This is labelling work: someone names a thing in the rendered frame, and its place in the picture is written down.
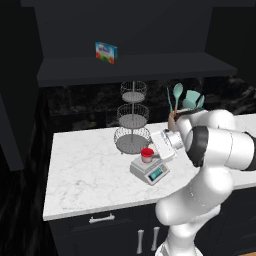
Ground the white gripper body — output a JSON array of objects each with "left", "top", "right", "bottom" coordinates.
[{"left": 150, "top": 130, "right": 178, "bottom": 164}]

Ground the red-lidded jam jar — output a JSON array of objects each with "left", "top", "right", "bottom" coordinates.
[{"left": 140, "top": 147, "right": 155, "bottom": 165}]

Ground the grey digital scale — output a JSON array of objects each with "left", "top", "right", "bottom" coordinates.
[{"left": 129, "top": 155, "right": 171, "bottom": 187}]

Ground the black base cabinet run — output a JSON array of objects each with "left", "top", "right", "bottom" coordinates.
[{"left": 194, "top": 185, "right": 256, "bottom": 256}]

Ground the black cabinet door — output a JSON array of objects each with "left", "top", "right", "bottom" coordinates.
[{"left": 0, "top": 0, "right": 45, "bottom": 173}]

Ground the brown utensil pot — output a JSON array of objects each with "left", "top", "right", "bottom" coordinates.
[{"left": 167, "top": 111, "right": 183, "bottom": 133}]

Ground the teal spatula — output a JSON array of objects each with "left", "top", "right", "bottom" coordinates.
[{"left": 182, "top": 89, "right": 202, "bottom": 111}]

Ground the teal spoon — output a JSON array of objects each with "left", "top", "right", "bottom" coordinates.
[{"left": 172, "top": 82, "right": 185, "bottom": 112}]

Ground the small teal utensil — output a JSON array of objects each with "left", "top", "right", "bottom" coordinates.
[{"left": 196, "top": 94, "right": 206, "bottom": 110}]

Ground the black drawer front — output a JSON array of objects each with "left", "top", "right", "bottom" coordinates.
[{"left": 49, "top": 203, "right": 158, "bottom": 238}]

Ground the black cupboard door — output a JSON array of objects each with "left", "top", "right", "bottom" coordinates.
[
  {"left": 70, "top": 227, "right": 150, "bottom": 256},
  {"left": 148, "top": 222, "right": 172, "bottom": 256}
]

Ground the colourful food box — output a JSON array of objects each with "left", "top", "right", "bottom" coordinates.
[{"left": 94, "top": 41, "right": 119, "bottom": 65}]

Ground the three-tier wire stand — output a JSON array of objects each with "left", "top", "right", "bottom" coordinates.
[{"left": 113, "top": 80, "right": 152, "bottom": 156}]

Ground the thin teal utensil handle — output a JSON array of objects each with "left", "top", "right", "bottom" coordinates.
[{"left": 166, "top": 86, "right": 173, "bottom": 114}]

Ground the white cupboard door handle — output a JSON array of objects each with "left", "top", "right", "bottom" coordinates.
[
  {"left": 151, "top": 226, "right": 161, "bottom": 252},
  {"left": 136, "top": 228, "right": 146, "bottom": 255}
]

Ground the white drawer handle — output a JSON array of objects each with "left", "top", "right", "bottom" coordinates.
[{"left": 88, "top": 213, "right": 116, "bottom": 224}]

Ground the black open wall cabinet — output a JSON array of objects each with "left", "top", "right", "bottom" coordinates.
[{"left": 19, "top": 0, "right": 239, "bottom": 89}]

